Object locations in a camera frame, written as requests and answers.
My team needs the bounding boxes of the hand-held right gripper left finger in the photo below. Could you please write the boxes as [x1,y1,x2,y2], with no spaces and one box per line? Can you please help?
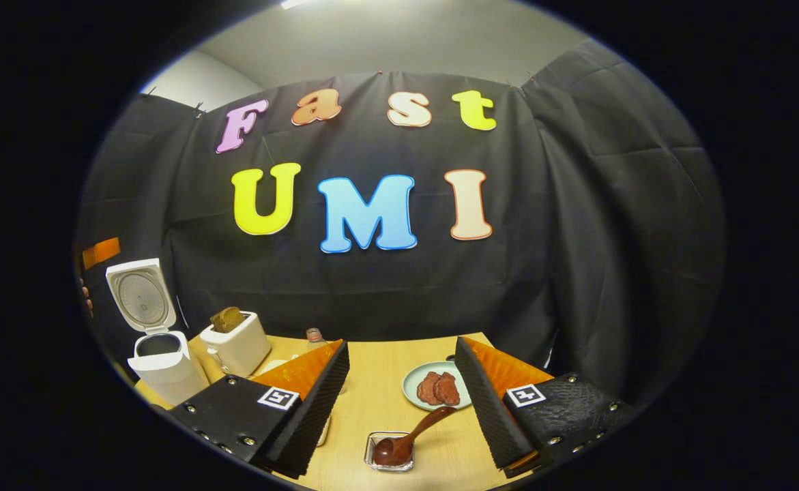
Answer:
[169,340,350,479]

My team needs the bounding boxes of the dark wooden spoon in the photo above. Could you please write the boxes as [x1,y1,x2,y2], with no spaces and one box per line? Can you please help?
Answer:
[372,406,456,467]

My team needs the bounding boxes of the light green plate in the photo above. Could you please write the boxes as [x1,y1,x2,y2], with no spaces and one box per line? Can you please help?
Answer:
[403,361,474,411]

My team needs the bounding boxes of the white rice cooker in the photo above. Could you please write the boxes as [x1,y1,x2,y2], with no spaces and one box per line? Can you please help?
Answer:
[106,258,210,406]

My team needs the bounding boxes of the brown bread slice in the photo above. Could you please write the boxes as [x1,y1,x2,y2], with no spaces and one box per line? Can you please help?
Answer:
[209,307,246,333]

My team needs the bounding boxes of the small glass chopstick holder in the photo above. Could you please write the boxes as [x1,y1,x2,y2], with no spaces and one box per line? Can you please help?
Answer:
[364,431,416,473]

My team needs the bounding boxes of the white toaster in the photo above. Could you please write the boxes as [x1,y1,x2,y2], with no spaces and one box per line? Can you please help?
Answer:
[199,310,272,378]

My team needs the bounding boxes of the red meat slice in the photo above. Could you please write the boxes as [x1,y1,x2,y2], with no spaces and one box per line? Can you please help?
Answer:
[417,372,442,406]
[433,372,461,407]

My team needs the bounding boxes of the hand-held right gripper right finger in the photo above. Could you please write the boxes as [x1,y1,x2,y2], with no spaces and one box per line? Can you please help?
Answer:
[455,336,639,478]

